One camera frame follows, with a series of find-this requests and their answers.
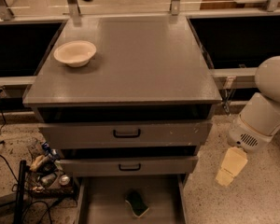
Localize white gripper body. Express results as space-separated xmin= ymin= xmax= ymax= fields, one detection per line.
xmin=227 ymin=117 xmax=272 ymax=153

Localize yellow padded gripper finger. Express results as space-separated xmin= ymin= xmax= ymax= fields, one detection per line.
xmin=216 ymin=147 xmax=248 ymax=187

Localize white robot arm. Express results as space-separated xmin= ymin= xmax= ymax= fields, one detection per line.
xmin=216 ymin=56 xmax=280 ymax=187

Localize grey middle drawer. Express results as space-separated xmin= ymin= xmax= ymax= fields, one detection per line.
xmin=60 ymin=156 xmax=198 ymax=177

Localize grey drawer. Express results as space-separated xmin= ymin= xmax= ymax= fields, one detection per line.
xmin=60 ymin=156 xmax=198 ymax=177
xmin=75 ymin=175 xmax=189 ymax=224
xmin=39 ymin=120 xmax=212 ymax=149

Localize grey drawer cabinet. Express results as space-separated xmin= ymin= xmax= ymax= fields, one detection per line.
xmin=22 ymin=14 xmax=223 ymax=224

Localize grey bottom drawer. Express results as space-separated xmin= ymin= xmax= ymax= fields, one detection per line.
xmin=75 ymin=175 xmax=189 ymax=224

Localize grey top drawer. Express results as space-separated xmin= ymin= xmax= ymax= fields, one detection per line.
xmin=39 ymin=120 xmax=212 ymax=149

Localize white paper bowl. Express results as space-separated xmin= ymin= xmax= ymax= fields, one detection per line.
xmin=53 ymin=40 xmax=97 ymax=67

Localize black metal stand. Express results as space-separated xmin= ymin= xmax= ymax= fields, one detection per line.
xmin=13 ymin=160 xmax=26 ymax=224

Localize right metal frame rail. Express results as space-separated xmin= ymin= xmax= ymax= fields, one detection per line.
xmin=210 ymin=68 xmax=256 ymax=90

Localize metal frame rail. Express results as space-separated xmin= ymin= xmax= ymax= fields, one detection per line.
xmin=0 ymin=76 xmax=35 ymax=98
xmin=210 ymin=68 xmax=256 ymax=90

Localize black floor cables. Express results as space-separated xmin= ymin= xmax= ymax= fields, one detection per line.
xmin=0 ymin=109 xmax=78 ymax=224

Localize left metal frame rail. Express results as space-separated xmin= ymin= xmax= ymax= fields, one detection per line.
xmin=0 ymin=76 xmax=35 ymax=98

